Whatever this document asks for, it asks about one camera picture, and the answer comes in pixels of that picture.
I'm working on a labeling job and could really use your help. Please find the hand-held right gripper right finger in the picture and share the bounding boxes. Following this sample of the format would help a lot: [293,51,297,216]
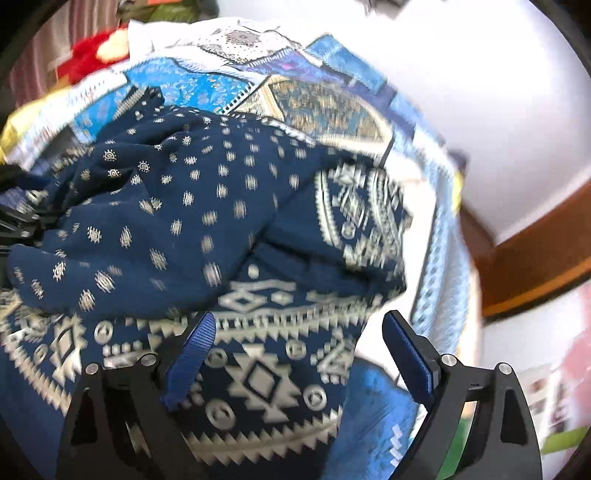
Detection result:
[382,310,543,480]

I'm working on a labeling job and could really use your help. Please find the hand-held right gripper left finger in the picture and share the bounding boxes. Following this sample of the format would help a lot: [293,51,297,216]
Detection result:
[58,311,218,480]

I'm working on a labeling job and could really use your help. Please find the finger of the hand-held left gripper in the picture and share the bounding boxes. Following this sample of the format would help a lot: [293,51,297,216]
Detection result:
[0,164,33,191]
[0,200,44,252]

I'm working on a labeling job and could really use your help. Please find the navy patterned dress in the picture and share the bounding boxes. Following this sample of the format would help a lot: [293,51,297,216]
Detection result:
[0,90,414,467]

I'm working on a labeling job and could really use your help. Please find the yellow blanket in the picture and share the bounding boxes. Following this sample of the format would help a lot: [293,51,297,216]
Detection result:
[0,99,51,162]

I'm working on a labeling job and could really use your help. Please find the white sliding wardrobe door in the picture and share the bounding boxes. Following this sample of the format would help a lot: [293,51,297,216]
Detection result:
[482,286,591,462]

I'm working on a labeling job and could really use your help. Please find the striped brown curtain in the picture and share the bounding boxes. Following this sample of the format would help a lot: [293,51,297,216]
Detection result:
[7,0,121,93]

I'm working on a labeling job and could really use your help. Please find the red plush toy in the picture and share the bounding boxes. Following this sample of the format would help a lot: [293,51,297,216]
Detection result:
[55,30,132,86]

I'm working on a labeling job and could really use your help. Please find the brown wooden wardrobe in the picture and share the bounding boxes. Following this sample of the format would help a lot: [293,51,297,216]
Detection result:
[462,182,591,319]

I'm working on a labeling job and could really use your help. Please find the white shirt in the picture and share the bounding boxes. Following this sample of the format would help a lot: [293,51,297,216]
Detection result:
[127,18,222,54]

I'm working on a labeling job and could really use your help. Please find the blue patchwork bedspread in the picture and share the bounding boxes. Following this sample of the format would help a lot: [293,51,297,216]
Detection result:
[0,28,476,480]

